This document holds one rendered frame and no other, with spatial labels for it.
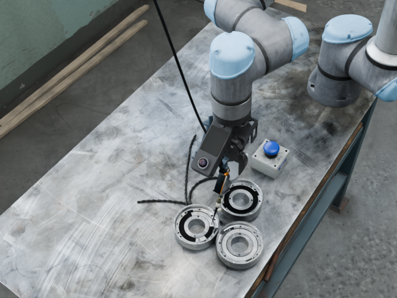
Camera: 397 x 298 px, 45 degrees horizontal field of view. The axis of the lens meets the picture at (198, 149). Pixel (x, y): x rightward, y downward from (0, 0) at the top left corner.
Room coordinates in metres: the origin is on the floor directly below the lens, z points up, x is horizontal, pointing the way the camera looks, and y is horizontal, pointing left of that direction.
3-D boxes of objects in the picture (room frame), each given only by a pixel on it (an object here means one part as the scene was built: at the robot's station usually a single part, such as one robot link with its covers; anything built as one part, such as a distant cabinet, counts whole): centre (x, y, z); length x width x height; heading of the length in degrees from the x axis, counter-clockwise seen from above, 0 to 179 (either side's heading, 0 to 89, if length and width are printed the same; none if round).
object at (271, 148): (0.74, -0.18, 0.85); 0.04 x 0.04 x 0.05
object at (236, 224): (0.50, -0.08, 0.82); 0.10 x 0.10 x 0.04
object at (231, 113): (0.63, -0.06, 1.15); 0.08 x 0.08 x 0.05
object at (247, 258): (0.50, -0.08, 0.82); 0.08 x 0.08 x 0.02
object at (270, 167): (0.74, -0.18, 0.82); 0.08 x 0.07 x 0.05; 141
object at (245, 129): (0.63, -0.07, 1.07); 0.09 x 0.08 x 0.12; 144
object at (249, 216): (0.62, -0.09, 0.82); 0.10 x 0.10 x 0.04
